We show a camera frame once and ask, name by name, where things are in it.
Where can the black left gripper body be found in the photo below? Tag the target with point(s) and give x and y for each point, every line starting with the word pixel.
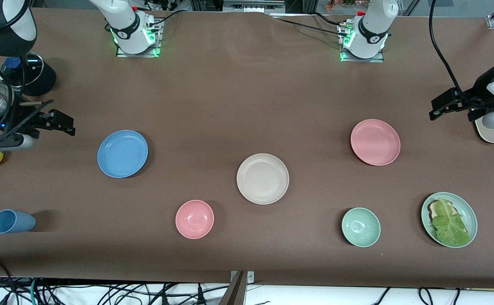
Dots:
pixel 481 88

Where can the blue plate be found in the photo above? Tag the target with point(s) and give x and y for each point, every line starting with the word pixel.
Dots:
pixel 122 153

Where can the pink plate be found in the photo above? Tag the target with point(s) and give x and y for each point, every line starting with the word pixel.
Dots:
pixel 375 142

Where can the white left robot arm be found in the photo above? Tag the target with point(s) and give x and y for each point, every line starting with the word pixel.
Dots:
pixel 374 25

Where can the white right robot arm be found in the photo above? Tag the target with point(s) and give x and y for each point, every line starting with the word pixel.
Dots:
pixel 128 25

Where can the glass lid with blue knob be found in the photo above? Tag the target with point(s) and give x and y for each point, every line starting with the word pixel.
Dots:
pixel 34 70

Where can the bread slice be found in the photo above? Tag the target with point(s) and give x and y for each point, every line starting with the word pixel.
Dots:
pixel 432 207

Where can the blue cup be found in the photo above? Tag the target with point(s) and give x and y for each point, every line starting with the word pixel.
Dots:
pixel 11 222

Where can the green plate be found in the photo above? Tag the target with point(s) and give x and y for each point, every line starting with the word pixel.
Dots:
pixel 467 212

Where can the green lettuce leaf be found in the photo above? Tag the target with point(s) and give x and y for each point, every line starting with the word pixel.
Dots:
pixel 450 224

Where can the small green bowl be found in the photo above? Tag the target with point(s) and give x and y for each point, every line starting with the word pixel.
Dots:
pixel 361 227

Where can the small pink bowl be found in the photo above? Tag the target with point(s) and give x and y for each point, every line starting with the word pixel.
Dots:
pixel 194 219

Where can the beige plate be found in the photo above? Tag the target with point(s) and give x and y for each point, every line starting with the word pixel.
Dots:
pixel 263 178

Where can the brown diagonal bar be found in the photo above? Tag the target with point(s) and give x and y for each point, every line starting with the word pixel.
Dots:
pixel 235 292

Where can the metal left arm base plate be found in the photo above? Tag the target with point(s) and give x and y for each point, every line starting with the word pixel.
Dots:
pixel 361 60

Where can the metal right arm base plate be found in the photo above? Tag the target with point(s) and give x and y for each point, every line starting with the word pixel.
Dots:
pixel 138 55

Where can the silver aluminium frame rail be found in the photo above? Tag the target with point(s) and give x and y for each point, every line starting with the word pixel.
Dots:
pixel 251 6

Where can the metal table edge bracket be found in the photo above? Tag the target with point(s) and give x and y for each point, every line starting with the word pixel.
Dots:
pixel 250 277

